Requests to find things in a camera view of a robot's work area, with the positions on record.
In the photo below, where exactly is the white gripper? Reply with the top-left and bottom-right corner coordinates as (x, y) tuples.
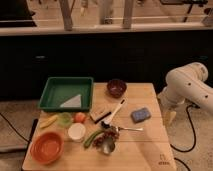
(159, 96), (177, 126)

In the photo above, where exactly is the blue sponge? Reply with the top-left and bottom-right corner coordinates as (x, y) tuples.
(131, 107), (151, 123)

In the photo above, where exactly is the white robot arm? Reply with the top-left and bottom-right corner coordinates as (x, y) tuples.
(157, 62), (213, 126)

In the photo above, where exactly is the metal measuring cup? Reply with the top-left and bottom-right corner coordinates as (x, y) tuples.
(98, 138), (115, 155)

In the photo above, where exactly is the white paper cup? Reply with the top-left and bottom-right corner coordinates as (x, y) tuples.
(68, 123), (86, 142)

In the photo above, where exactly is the metal spoon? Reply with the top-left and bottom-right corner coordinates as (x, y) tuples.
(112, 126), (143, 131)

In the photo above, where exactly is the purple grape bunch toy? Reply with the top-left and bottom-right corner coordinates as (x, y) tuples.
(93, 131), (119, 147)

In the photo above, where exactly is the dark purple bowl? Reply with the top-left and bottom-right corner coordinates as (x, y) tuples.
(107, 79), (127, 98)

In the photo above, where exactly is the wooden block brush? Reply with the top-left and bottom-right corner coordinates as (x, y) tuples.
(90, 106), (111, 123)

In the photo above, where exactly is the green cucumber toy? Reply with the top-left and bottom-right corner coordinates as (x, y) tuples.
(83, 130), (104, 149)

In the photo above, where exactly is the red tomato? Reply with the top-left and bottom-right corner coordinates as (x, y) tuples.
(74, 112), (86, 123)

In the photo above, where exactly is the white cloth in tray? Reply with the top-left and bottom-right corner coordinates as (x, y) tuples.
(61, 94), (81, 107)

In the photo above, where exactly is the green plastic tray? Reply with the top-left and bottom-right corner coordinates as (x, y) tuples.
(39, 77), (93, 112)

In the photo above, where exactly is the yellow banana toy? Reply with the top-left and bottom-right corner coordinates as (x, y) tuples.
(39, 115), (58, 129)

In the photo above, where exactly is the orange bowl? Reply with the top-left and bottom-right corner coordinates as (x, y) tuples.
(30, 132), (64, 165)

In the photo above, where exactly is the black cable right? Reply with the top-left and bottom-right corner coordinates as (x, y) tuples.
(169, 103), (201, 171)

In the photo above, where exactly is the black cable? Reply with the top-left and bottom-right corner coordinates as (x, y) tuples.
(0, 112), (33, 154)
(169, 103), (201, 171)

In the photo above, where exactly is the black cable left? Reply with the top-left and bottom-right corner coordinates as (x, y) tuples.
(0, 112), (33, 154)

